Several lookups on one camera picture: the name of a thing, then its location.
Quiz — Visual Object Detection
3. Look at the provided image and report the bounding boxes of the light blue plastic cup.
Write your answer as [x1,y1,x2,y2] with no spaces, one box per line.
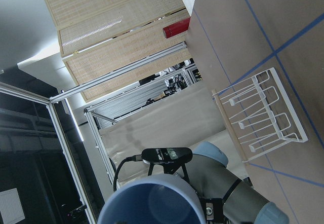
[98,174,206,223]

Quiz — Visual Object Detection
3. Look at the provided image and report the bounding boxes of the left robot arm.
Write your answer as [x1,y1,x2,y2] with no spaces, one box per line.
[175,141,290,223]

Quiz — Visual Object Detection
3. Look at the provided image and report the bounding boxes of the red cylinder tube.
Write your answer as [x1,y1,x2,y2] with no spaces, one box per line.
[163,17,190,39]

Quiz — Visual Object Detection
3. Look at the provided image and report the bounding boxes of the woven bamboo folding screen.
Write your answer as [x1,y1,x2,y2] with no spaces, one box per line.
[40,0,193,102]

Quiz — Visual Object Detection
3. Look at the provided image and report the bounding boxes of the aluminium frame post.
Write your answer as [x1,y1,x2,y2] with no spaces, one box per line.
[50,42,187,103]

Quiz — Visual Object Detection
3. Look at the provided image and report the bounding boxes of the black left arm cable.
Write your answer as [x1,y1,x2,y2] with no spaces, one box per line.
[112,155,142,192]

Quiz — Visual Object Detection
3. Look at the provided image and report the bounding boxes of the white wire cup rack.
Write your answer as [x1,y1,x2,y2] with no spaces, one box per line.
[212,67,308,163]

